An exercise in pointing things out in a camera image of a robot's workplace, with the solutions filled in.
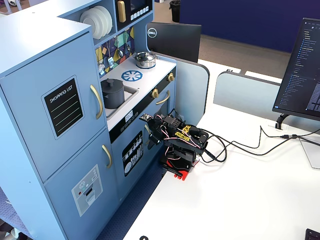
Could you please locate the dark gray pot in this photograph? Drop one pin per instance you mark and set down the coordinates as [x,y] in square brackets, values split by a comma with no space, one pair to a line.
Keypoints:
[113,97]

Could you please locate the stainless steel toy pot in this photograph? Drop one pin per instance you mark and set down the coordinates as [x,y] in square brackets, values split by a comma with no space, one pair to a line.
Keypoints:
[145,64]

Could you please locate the metal toy spoon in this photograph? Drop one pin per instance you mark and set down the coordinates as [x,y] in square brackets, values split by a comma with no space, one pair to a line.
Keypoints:
[120,53]

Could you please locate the monitor with dark code screen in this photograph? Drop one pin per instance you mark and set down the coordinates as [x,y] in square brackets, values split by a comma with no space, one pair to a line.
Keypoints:
[302,75]

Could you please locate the metal toy slotted spatula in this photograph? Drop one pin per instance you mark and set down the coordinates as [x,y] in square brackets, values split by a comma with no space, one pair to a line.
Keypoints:
[110,62]

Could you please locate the black Dell monitor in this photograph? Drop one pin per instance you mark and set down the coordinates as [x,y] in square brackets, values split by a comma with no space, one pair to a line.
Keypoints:
[175,41]

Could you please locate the white toy plate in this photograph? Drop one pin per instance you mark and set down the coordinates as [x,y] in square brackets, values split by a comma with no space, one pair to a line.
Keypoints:
[92,23]
[104,20]
[110,17]

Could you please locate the small wrist camera board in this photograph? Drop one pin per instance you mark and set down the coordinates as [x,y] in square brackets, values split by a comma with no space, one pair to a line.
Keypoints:
[146,117]

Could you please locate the blue toy kitchen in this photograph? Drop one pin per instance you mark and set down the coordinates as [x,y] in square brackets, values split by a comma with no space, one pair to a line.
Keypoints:
[45,62]

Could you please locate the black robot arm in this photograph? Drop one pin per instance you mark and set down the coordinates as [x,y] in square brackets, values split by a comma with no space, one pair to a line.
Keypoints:
[186,146]

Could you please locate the stainless steel pot lid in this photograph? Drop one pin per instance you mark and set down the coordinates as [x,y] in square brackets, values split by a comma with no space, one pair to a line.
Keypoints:
[144,56]

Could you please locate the black trash bin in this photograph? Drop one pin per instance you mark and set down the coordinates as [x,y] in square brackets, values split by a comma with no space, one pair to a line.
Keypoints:
[175,11]

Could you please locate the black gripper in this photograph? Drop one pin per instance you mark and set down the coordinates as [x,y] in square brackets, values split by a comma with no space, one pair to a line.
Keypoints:
[154,135]

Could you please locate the gold stove knob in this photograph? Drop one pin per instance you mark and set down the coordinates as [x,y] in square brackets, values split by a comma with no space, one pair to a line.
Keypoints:
[155,93]
[171,77]

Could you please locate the silver monitor base plate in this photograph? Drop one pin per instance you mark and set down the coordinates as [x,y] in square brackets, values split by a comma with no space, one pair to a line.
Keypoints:
[312,152]

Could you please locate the chrome toy serving utensil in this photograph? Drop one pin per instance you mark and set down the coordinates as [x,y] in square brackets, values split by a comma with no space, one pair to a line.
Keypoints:
[128,47]

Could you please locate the black keyboard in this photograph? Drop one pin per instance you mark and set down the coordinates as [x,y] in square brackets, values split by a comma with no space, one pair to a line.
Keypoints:
[313,235]

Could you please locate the white toy sink basin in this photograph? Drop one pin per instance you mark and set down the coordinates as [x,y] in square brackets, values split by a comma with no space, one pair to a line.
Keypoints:
[130,93]

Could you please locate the dark blue office partition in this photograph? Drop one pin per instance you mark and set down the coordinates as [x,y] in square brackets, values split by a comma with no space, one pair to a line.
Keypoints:
[250,20]

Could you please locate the gray desk divider panel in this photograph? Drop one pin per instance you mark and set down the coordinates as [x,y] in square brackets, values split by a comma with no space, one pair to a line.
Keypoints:
[245,92]
[191,87]

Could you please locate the black toy microwave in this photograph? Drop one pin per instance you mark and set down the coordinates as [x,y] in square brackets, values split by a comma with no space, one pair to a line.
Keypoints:
[136,10]

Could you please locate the red robot base clamp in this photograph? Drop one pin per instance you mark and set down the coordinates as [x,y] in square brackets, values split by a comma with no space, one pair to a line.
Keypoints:
[183,175]

